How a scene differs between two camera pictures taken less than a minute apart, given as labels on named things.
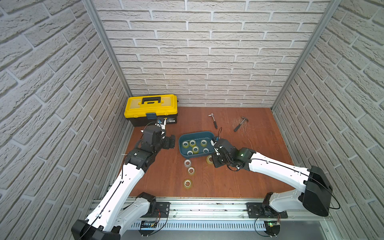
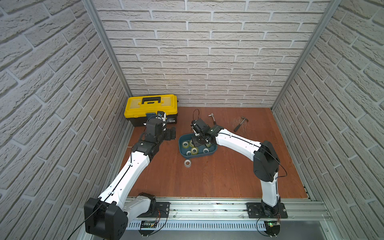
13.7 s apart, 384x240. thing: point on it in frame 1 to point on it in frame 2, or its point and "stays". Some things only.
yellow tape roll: [185, 144] stays
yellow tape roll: [192, 143] stays
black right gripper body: [218, 161] to [197, 140]
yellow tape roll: [195, 150] stays
